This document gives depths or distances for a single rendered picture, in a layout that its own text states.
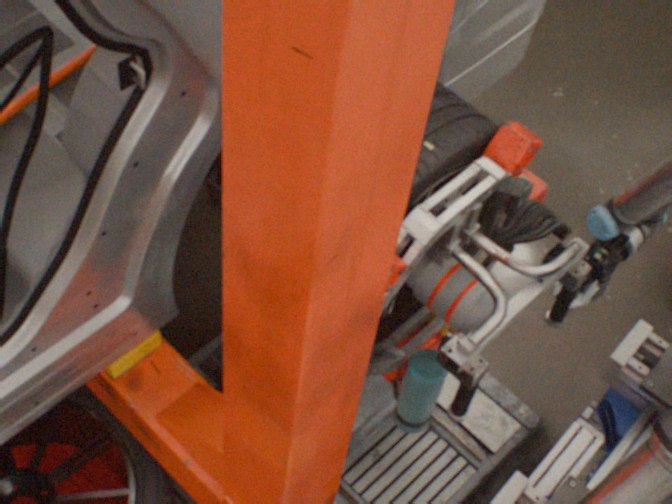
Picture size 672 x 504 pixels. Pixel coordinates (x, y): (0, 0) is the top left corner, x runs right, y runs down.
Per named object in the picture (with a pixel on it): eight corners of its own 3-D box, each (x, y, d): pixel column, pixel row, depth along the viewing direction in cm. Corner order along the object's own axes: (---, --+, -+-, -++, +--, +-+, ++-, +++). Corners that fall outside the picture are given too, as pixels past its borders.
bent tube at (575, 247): (511, 197, 210) (523, 164, 202) (582, 252, 203) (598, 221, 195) (458, 241, 202) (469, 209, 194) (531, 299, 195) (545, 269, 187)
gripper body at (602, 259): (580, 250, 213) (611, 221, 219) (569, 273, 220) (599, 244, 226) (608, 272, 211) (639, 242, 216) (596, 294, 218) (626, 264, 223)
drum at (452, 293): (438, 262, 223) (450, 225, 212) (510, 322, 216) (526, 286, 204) (396, 297, 217) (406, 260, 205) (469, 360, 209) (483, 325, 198)
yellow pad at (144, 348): (124, 304, 221) (122, 292, 217) (163, 344, 216) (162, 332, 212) (74, 339, 215) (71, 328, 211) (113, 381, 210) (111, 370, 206)
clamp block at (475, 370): (451, 346, 197) (456, 332, 192) (485, 375, 193) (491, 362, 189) (434, 361, 194) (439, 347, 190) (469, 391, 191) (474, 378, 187)
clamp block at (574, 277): (552, 254, 212) (559, 240, 208) (586, 280, 209) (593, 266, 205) (538, 267, 210) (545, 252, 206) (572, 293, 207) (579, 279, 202)
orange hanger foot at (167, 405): (129, 331, 236) (116, 247, 208) (279, 482, 217) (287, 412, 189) (72, 372, 228) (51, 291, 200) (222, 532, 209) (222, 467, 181)
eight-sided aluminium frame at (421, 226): (477, 265, 249) (530, 116, 205) (496, 281, 246) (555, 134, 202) (325, 396, 224) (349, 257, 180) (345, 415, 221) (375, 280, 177)
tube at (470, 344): (451, 246, 201) (461, 215, 193) (524, 306, 194) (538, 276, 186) (393, 295, 193) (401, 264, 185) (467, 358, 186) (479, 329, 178)
